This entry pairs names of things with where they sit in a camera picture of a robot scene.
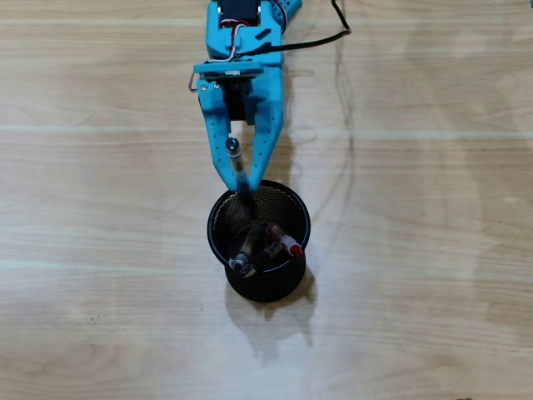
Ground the black retractable pen silver tip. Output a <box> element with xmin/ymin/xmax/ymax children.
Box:
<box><xmin>242</xmin><ymin>240</ymin><xmax>285</xmax><ymax>278</ymax></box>

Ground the black camera cable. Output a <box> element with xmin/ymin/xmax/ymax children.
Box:
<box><xmin>237</xmin><ymin>0</ymin><xmax>351</xmax><ymax>59</ymax></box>

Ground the red pen with white grip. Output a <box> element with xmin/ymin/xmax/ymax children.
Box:
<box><xmin>265</xmin><ymin>222</ymin><xmax>304</xmax><ymax>258</ymax></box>

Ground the wrist camera on blue plate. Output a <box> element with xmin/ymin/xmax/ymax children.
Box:
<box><xmin>193</xmin><ymin>61</ymin><xmax>266</xmax><ymax>81</ymax></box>

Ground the clear pen with grey grip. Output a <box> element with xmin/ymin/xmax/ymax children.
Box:
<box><xmin>227</xmin><ymin>223</ymin><xmax>264</xmax><ymax>274</ymax></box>

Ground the clear gel pen black cap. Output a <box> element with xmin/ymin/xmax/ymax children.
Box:
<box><xmin>224</xmin><ymin>137</ymin><xmax>258</xmax><ymax>221</ymax></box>

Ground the black mesh pen holder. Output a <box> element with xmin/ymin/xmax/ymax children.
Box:
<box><xmin>206</xmin><ymin>179</ymin><xmax>311</xmax><ymax>304</ymax></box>

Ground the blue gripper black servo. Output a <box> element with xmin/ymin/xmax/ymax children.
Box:
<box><xmin>197</xmin><ymin>62</ymin><xmax>286</xmax><ymax>192</ymax></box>

